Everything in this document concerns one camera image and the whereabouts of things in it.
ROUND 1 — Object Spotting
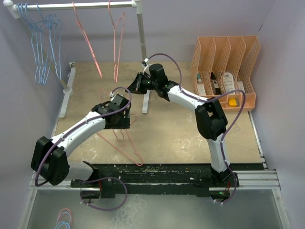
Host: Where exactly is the white clothes rack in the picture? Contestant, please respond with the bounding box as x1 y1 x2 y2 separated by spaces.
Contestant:
3 0 150 118

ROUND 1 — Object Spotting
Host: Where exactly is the yellow small object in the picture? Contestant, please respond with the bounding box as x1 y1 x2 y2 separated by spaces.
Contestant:
228 99 238 107

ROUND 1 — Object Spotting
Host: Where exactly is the blue wire hanger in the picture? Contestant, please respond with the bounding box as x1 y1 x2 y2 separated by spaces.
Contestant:
16 3 57 85
23 3 61 85
36 4 62 85
20 3 59 85

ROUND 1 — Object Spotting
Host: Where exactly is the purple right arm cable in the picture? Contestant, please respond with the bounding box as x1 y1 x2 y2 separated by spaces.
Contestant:
145 52 246 205

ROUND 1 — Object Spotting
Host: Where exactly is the green capped bottle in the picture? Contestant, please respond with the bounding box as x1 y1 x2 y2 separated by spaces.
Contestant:
196 73 202 84

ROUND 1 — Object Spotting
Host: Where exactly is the black white boxed item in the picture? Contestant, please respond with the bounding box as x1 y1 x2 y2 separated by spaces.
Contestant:
210 72 221 95

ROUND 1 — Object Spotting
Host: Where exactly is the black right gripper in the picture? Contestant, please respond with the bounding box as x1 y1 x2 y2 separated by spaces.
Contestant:
126 73 158 95

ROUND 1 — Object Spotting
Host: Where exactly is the aluminium frame rail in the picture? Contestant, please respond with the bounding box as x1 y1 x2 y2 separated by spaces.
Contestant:
29 170 281 190

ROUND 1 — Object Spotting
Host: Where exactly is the orange plastic file organizer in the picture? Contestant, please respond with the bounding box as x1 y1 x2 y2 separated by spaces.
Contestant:
190 36 261 112

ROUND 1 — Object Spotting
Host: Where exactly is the white labelled bottle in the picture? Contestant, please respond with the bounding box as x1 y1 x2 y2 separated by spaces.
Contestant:
223 72 235 93

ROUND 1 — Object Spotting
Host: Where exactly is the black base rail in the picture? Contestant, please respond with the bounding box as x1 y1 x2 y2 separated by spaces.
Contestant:
71 164 239 199

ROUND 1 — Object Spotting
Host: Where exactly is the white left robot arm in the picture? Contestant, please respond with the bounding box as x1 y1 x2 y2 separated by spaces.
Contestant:
30 94 131 187

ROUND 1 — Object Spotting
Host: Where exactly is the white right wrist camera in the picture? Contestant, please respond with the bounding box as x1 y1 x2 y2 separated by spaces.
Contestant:
142 58 150 77

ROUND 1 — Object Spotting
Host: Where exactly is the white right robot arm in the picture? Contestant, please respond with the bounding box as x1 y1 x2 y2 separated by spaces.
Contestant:
128 63 232 187

